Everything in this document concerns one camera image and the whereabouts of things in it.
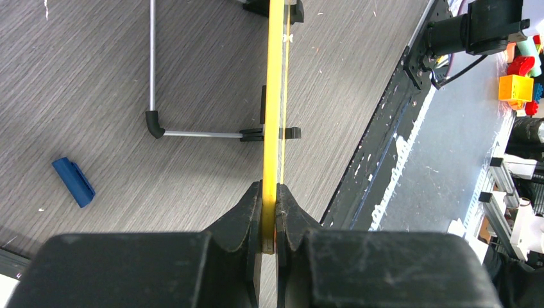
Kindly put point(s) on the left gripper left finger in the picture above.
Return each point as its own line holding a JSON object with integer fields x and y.
{"x": 216, "y": 267}

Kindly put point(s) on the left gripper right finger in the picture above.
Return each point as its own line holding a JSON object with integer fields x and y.
{"x": 323, "y": 267}

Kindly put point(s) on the blue marker cap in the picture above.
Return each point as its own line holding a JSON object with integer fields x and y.
{"x": 75, "y": 181}

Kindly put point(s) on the black white checkerboard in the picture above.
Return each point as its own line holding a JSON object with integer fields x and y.
{"x": 13, "y": 265}

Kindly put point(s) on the yellow framed whiteboard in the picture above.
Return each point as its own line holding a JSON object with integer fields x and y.
{"x": 279, "y": 38}

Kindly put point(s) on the metal wire whiteboard stand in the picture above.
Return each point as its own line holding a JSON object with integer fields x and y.
{"x": 207, "y": 69}

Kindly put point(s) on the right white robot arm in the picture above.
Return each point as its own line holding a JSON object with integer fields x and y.
{"x": 485, "y": 29}

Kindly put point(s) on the colourful toy blocks pile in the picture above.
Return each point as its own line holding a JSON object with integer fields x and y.
{"x": 518, "y": 87}

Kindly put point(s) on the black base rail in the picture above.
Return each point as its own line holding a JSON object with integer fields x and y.
{"x": 368, "y": 173}

